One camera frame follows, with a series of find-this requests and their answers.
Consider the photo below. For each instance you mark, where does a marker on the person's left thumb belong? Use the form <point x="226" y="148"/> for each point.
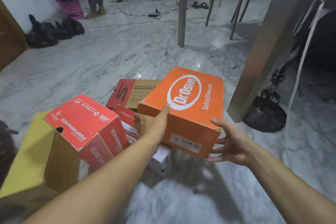
<point x="163" y="115"/>

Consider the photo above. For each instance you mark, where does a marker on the black chair legs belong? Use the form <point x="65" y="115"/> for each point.
<point x="236" y="13"/>

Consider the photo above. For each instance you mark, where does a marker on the black plastic bag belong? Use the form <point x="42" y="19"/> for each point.
<point x="70" y="27"/>
<point x="42" y="34"/>

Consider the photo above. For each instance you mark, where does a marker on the person's left hand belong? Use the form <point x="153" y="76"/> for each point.
<point x="151" y="129"/>

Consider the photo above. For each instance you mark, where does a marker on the brown wooden door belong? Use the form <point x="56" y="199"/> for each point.
<point x="10" y="40"/>

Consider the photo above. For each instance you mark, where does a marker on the person's right hand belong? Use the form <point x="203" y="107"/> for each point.
<point x="236" y="145"/>

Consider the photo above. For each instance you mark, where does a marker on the pink bin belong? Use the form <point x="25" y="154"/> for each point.
<point x="70" y="7"/>

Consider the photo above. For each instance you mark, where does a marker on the yellow cardboard box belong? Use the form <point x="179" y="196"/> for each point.
<point x="28" y="163"/>

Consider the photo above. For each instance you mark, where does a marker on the red shoe box open lid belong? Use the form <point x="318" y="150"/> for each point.
<point x="86" y="121"/>

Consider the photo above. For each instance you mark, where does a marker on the person's right middle finger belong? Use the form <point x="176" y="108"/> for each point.
<point x="220" y="150"/>

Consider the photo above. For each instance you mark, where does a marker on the person's left forearm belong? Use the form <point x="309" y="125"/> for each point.
<point x="105" y="184"/>

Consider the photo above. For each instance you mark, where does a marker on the pair of black sandals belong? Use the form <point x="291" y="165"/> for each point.
<point x="200" y="5"/>

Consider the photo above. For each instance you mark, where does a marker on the orange shoe box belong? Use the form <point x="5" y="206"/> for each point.
<point x="189" y="111"/>

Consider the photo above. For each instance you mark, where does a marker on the person's right thumb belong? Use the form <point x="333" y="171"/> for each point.
<point x="220" y="123"/>

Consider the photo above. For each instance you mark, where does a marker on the person's right forearm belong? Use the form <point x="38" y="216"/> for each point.
<point x="288" y="189"/>

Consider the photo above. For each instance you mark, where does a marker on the white shoe box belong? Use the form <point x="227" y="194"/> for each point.
<point x="161" y="162"/>

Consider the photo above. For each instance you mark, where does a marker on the red and tan shoe box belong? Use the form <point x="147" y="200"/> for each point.
<point x="131" y="92"/>

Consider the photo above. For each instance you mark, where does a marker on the wide grey table leg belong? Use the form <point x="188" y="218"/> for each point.
<point x="265" y="48"/>

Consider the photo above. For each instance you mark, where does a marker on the small red shoe box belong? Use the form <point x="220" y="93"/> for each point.
<point x="125" y="120"/>

